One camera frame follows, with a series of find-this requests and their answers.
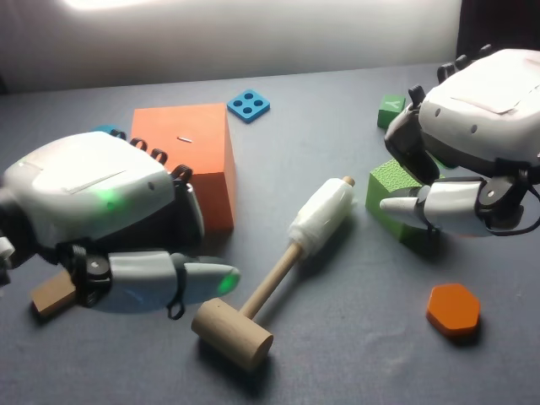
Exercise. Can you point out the small green letter cube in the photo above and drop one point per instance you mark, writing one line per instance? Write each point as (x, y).
(386, 118)

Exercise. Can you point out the small metal nail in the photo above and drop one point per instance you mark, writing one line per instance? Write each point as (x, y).
(184, 138)

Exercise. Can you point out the wooden mallet with taped handle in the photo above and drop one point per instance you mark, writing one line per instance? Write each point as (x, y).
(236, 333)

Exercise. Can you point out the blue round disc block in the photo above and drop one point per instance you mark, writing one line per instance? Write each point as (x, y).
(105, 128)

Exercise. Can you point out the blue square four-hole block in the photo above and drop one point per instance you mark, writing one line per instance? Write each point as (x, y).
(257, 114)

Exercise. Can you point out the dark curtain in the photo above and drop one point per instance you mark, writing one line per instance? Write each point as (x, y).
(498, 25)

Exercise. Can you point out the green textured foam block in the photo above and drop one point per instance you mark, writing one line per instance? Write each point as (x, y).
(384, 194)

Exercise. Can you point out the orange hexagon block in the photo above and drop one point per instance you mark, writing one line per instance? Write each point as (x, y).
(453, 308)

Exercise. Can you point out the large orange foam block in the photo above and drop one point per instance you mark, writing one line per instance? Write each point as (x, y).
(185, 122)

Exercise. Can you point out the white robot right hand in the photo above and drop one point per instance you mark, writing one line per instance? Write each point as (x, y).
(476, 109)

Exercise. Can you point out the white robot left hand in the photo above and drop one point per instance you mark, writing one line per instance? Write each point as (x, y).
(84, 190)

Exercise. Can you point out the grey table cloth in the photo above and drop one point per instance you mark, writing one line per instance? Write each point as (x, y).
(358, 358)

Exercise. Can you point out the tan wooden rectangular block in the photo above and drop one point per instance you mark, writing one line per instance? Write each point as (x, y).
(50, 295)

